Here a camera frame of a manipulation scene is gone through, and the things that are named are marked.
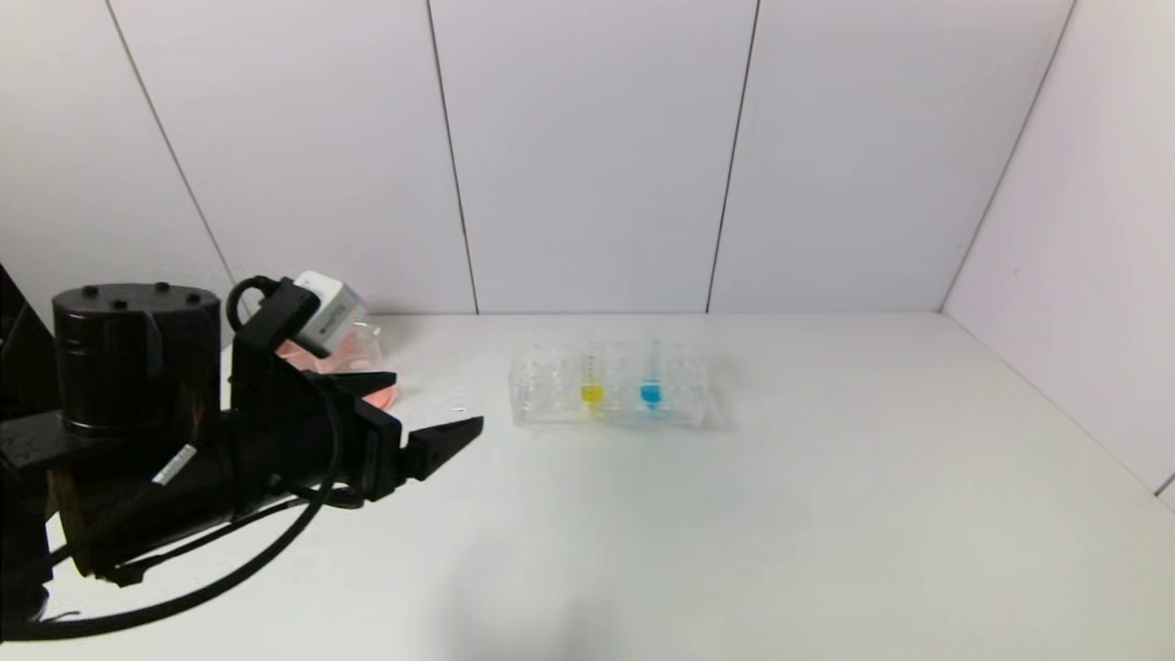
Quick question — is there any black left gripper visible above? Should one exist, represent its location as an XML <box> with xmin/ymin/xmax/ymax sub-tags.
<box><xmin>222</xmin><ymin>370</ymin><xmax>485</xmax><ymax>513</ymax></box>

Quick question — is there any test tube with yellow pigment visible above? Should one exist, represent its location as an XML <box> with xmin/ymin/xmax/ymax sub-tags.
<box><xmin>580</xmin><ymin>344</ymin><xmax>607</xmax><ymax>411</ymax></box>

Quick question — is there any clear glass beaker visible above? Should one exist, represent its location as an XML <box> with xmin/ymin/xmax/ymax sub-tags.
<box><xmin>344</xmin><ymin>317</ymin><xmax>402</xmax><ymax>414</ymax></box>

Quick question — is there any test tube with blue pigment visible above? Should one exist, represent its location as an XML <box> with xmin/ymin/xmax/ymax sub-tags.
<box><xmin>639</xmin><ymin>340</ymin><xmax>666</xmax><ymax>409</ymax></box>

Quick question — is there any clear acrylic test tube rack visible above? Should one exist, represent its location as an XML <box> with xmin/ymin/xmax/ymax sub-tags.
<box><xmin>509</xmin><ymin>340</ymin><xmax>712</xmax><ymax>429</ymax></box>

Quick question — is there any pink plastic bowl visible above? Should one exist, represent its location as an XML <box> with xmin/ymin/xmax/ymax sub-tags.
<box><xmin>275</xmin><ymin>312</ymin><xmax>364</xmax><ymax>375</ymax></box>

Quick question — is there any black camera cable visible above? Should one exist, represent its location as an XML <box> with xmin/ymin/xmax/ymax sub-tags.
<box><xmin>0</xmin><ymin>275</ymin><xmax>345</xmax><ymax>642</ymax></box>

